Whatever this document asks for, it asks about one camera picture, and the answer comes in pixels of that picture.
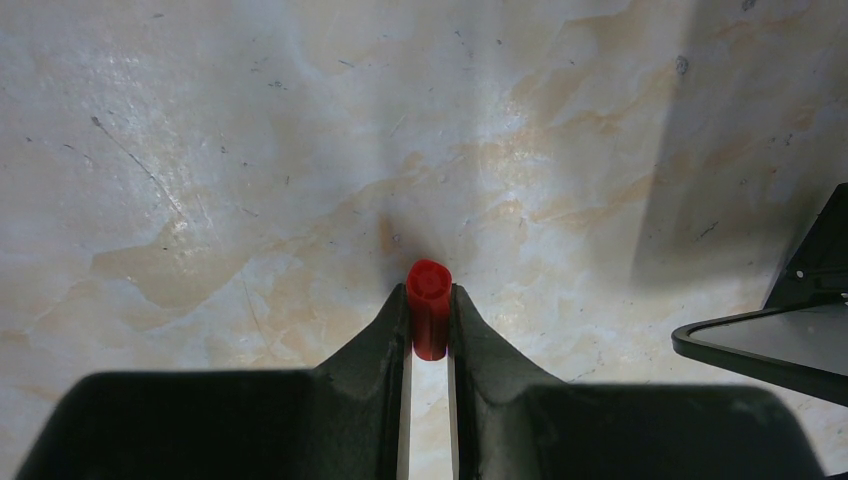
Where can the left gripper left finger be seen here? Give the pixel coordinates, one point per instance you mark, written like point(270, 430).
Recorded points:
point(346, 418)

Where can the black framed whiteboard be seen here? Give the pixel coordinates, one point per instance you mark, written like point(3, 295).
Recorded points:
point(798, 340)

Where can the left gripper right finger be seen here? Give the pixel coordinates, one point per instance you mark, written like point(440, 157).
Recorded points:
point(511, 419)

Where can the red marker cap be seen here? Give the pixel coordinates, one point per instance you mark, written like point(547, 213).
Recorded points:
point(428, 291)

